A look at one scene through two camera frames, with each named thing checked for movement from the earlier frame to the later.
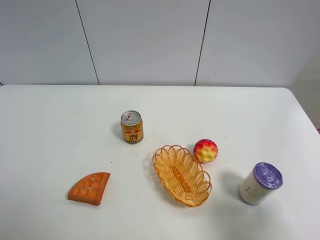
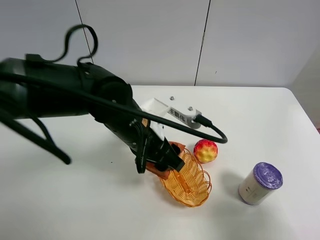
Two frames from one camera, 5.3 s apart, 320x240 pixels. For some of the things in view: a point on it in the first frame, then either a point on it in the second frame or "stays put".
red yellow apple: [205, 150] stays put
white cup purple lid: [264, 178] stays put
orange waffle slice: [89, 188] to [153, 168]
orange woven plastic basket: [180, 175] stays put
